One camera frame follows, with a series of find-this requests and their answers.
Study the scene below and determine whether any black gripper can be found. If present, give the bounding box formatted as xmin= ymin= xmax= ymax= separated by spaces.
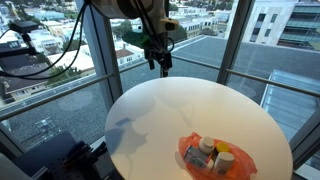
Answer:
xmin=143 ymin=32 xmax=175 ymax=79

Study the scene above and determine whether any small white cap bottle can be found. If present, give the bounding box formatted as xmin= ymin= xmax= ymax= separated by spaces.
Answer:
xmin=198 ymin=136 xmax=215 ymax=155

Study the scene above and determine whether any dark bottle yellow cap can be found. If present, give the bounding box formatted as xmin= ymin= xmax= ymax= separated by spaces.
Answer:
xmin=211 ymin=141 xmax=231 ymax=162

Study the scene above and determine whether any orange plastic bag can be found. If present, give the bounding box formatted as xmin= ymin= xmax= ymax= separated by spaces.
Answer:
xmin=177 ymin=131 xmax=259 ymax=180

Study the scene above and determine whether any grey window mullion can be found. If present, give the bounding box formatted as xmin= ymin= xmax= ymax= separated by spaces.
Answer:
xmin=216 ymin=0 xmax=256 ymax=86
xmin=74 ymin=0 xmax=124 ymax=113

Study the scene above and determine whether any blue and black clamp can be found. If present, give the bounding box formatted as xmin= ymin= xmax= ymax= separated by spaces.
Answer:
xmin=62 ymin=140 xmax=108 ymax=169

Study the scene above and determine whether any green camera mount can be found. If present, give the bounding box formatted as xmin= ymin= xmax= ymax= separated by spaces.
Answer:
xmin=121 ymin=29 xmax=152 ymax=50

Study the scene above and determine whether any black cable bundle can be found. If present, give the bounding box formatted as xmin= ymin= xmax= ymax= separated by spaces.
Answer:
xmin=0 ymin=0 xmax=176 ymax=81

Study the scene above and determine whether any black external camera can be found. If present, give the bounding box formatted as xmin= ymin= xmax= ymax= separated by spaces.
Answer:
xmin=8 ymin=20 xmax=40 ymax=35

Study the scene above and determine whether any grey window frame corner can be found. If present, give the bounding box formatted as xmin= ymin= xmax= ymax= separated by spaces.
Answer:
xmin=288 ymin=109 xmax=320 ymax=172

